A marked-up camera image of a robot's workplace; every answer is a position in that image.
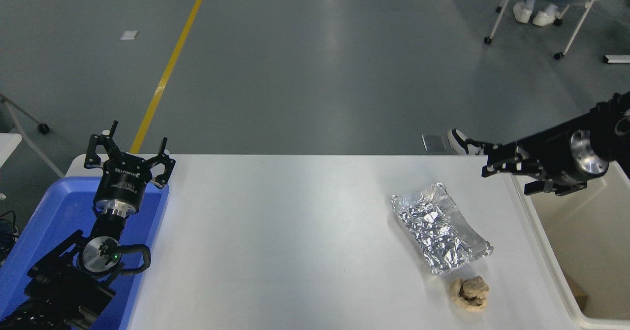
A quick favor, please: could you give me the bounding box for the crumpled tan paper ball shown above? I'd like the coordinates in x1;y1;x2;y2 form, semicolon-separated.
449;276;490;313

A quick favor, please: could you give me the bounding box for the large pale plastic bin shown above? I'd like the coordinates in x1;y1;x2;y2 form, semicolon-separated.
512;160;630;330

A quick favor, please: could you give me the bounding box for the grey wheeled cart frame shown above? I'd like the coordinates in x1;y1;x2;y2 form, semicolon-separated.
0;92;65;178

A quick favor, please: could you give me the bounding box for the crinkled silver foil tray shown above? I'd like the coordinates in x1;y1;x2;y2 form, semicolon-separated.
391;182;494;275

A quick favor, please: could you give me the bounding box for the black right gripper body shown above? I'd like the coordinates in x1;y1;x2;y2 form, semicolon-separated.
538;129;584;183

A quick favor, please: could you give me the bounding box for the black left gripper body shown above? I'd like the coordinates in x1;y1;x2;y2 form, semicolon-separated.
93;153;151;210

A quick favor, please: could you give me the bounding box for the grey metal floor plate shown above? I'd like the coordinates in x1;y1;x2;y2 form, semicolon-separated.
422;133;449;152

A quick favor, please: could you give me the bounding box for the blue plastic tray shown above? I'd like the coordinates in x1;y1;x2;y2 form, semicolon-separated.
0;176;170;330

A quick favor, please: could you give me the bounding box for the white side table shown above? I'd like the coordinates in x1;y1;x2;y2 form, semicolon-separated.
0;133;23;168

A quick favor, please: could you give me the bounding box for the black cable bundle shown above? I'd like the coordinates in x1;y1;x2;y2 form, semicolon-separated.
0;209;20;264

